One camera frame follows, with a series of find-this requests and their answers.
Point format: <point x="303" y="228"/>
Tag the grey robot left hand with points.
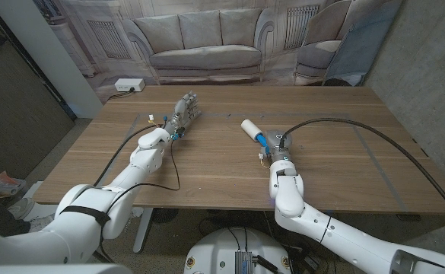
<point x="184" y="114"/>

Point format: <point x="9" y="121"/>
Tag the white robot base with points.
<point x="214" y="251"/>

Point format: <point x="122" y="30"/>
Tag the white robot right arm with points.
<point x="288" y="190"/>

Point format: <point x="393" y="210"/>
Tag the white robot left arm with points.
<point x="93" y="205"/>

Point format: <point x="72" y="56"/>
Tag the white power outlet box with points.
<point x="129" y="84"/>

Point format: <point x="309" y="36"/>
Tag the wooden table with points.
<point x="214" y="182"/>

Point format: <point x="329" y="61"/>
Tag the printed living room backdrop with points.
<point x="207" y="38"/>

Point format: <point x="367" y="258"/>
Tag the silver module on base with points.
<point x="243" y="262"/>

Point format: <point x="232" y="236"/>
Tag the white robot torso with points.
<point x="54" y="269"/>

